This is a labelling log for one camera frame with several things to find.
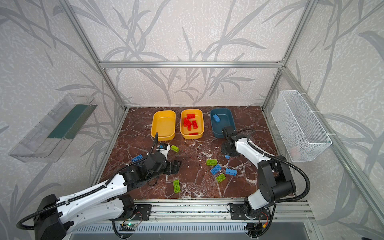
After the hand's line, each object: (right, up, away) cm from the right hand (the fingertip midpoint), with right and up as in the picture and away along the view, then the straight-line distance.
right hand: (226, 147), depth 92 cm
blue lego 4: (0, -4, -6) cm, 7 cm away
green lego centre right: (-9, -8, -3) cm, 13 cm away
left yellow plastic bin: (-44, +15, +18) cm, 50 cm away
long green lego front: (-29, -21, -11) cm, 37 cm away
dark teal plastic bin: (+3, +20, +21) cm, 29 cm away
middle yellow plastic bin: (-17, +18, +20) cm, 32 cm away
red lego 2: (-27, +16, +15) cm, 35 cm away
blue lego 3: (-4, +18, +20) cm, 28 cm away
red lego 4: (-24, +12, +16) cm, 32 cm away
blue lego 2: (+2, -13, -6) cm, 14 cm away
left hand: (-28, -3, -13) cm, 32 cm away
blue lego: (-7, -13, -3) cm, 15 cm away
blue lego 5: (-55, -6, -1) cm, 55 cm away
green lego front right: (-4, -16, -7) cm, 18 cm away
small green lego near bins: (-32, -1, +1) cm, 32 cm away
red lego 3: (-20, +14, +16) cm, 29 cm away
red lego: (-24, +20, +22) cm, 38 cm away
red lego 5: (-21, +8, +11) cm, 25 cm away
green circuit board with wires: (-51, -34, -21) cm, 65 cm away
